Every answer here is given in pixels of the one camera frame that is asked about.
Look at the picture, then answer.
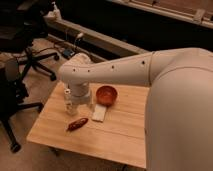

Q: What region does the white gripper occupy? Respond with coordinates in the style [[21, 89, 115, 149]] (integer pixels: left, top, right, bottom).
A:
[[69, 83, 92, 105]]

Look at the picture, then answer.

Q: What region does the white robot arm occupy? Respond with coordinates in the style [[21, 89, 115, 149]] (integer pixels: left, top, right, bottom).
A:
[[59, 48, 213, 171]]

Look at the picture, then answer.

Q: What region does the white spray bottle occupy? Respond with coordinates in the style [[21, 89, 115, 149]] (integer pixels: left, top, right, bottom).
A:
[[47, 1, 62, 20]]

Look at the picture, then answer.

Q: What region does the red bowl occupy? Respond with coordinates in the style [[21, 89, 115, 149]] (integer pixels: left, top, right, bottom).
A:
[[96, 86, 118, 106]]

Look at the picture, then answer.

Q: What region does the white sponge block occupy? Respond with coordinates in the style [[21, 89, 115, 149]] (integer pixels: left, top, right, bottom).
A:
[[92, 104, 107, 122]]

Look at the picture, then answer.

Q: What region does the blue device on floor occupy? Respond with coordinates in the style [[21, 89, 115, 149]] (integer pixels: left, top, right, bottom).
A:
[[62, 49, 75, 58]]

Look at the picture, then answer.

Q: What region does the black office chair front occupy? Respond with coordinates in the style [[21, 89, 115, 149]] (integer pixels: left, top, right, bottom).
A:
[[0, 58, 43, 153]]

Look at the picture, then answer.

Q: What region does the black office chair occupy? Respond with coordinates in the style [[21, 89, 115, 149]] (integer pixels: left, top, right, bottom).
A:
[[0, 58, 43, 153], [0, 0, 59, 81]]

